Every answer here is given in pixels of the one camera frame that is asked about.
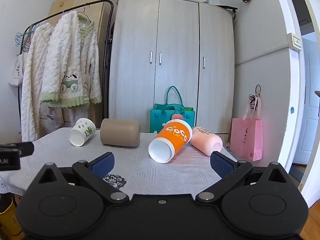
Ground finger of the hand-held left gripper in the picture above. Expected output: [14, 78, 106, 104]
[0, 142, 35, 158]

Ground taupe cup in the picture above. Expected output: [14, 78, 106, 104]
[100, 118, 141, 148]

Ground yellow cup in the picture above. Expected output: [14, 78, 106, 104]
[0, 196, 23, 239]

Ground light wood-grain wardrobe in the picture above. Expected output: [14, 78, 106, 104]
[108, 0, 236, 134]

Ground white door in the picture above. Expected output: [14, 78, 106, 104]
[292, 38, 320, 166]

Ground white cup with green print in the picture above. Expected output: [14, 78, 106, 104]
[68, 118, 96, 147]

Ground white door frame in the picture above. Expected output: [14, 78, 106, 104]
[271, 0, 320, 207]

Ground blue wire hangers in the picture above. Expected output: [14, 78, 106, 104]
[14, 32, 31, 53]

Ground black item on wardrobe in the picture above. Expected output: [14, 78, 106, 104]
[206, 0, 238, 20]

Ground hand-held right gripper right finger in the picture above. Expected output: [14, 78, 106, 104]
[196, 151, 297, 203]

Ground white patterned tablecloth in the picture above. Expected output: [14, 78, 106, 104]
[0, 127, 238, 197]

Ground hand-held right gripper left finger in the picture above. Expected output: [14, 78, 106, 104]
[30, 152, 129, 204]

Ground pink paper bag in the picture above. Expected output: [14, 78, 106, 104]
[230, 100, 263, 162]

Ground watermelon bag charm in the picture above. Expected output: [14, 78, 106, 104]
[170, 113, 185, 124]

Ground white fleece robe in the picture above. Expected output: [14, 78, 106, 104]
[20, 22, 55, 143]

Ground orange paper cup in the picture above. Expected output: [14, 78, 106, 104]
[148, 120, 193, 164]

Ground pale printed garment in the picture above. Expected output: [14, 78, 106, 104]
[39, 102, 75, 136]

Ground pink cup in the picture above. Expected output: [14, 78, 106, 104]
[189, 126, 223, 156]

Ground white printed tote bag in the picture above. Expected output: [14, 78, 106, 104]
[8, 53, 25, 88]

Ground teal tote bag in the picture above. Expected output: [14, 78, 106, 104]
[150, 86, 195, 134]

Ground black clothes rack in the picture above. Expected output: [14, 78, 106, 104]
[18, 0, 115, 130]

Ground white fleece jacket green trim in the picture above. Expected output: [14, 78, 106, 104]
[41, 11, 102, 109]

